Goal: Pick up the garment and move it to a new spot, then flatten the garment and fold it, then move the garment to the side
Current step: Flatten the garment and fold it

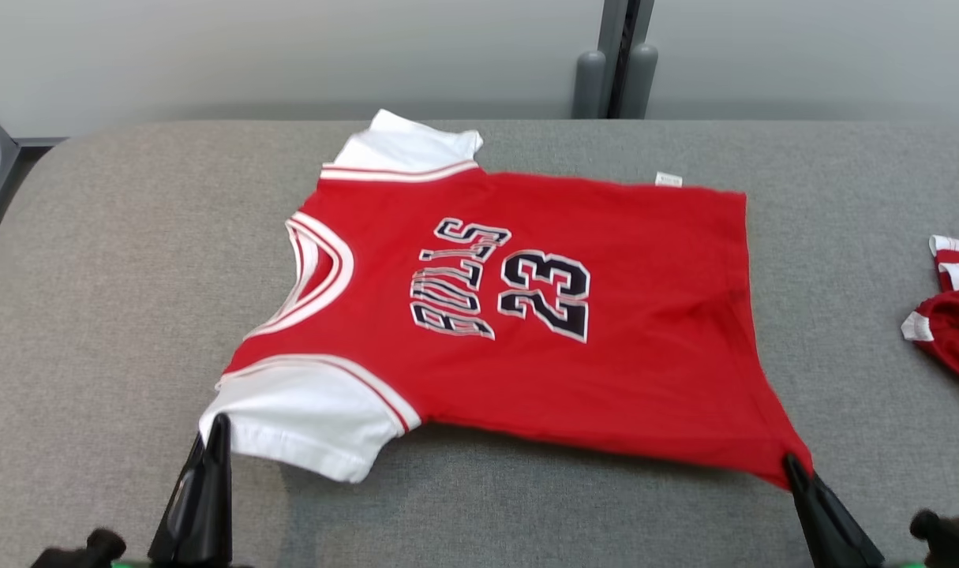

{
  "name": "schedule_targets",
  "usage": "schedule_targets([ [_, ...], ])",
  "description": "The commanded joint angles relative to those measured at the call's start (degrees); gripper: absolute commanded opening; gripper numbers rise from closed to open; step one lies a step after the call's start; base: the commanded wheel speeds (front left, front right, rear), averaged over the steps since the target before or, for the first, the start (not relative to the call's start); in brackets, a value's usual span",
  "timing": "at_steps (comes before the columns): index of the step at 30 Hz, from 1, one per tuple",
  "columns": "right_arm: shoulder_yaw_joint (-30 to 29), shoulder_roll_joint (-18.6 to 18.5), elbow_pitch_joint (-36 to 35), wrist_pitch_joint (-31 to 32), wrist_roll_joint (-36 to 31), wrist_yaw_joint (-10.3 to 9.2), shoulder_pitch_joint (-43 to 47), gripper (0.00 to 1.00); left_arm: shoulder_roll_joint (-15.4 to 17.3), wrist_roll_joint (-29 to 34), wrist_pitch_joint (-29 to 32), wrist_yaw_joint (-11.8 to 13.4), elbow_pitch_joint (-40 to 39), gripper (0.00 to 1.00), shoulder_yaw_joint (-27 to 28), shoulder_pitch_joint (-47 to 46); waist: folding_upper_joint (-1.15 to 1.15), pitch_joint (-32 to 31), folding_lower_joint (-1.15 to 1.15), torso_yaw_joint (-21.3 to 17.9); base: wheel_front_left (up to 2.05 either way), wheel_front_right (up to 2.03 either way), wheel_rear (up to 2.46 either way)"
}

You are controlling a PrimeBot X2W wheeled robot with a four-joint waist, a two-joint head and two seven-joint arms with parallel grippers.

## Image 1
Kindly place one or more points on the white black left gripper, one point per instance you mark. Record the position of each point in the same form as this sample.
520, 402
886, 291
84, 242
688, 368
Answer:
132, 564

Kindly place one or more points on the red basketball jersey white sleeves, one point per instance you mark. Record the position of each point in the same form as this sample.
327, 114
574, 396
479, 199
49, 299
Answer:
645, 315

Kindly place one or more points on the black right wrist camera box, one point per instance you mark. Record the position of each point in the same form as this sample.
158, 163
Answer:
953, 540

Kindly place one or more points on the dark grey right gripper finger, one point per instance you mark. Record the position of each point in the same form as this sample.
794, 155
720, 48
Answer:
846, 536
817, 528

